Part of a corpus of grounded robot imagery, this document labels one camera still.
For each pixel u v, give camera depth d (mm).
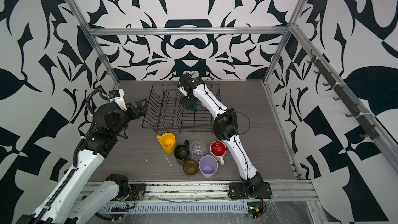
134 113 635
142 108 655
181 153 850
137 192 731
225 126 616
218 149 852
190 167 811
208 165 812
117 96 619
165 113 963
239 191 743
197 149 870
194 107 991
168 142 882
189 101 865
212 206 714
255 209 710
